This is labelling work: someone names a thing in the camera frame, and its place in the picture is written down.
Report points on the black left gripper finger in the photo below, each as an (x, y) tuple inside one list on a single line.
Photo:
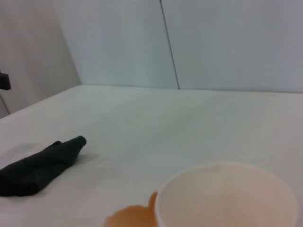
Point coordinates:
[(4, 81)]

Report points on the dark cloth rag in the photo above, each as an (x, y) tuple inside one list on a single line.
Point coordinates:
[(35, 170)]

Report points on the white paper cup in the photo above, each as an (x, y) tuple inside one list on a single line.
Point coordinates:
[(225, 196)]

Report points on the orange liquid stain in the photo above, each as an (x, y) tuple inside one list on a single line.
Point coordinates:
[(132, 216)]

